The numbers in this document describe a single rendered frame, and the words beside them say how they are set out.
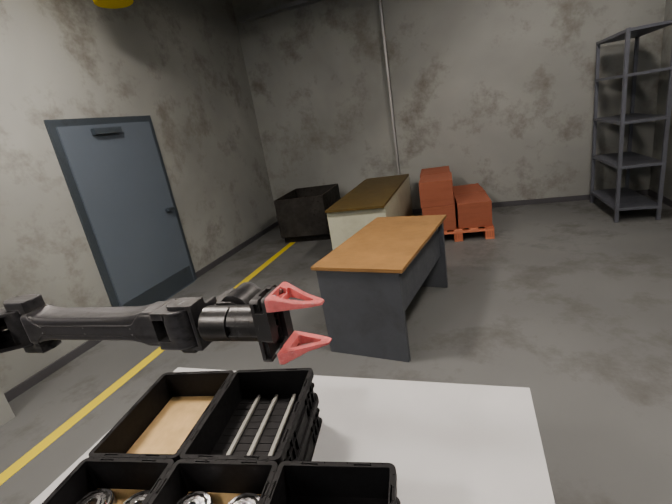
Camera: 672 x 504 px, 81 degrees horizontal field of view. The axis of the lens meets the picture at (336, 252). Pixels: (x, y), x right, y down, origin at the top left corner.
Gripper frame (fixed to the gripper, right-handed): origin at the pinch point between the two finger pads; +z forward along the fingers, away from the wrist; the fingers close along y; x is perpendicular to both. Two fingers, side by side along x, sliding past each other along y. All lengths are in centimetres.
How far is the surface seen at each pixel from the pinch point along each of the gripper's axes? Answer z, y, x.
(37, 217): -343, 3, -205
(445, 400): 9, 75, -77
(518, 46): 107, -99, -641
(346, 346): -76, 135, -210
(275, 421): -43, 61, -46
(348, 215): -114, 72, -398
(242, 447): -49, 62, -34
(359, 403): -23, 74, -73
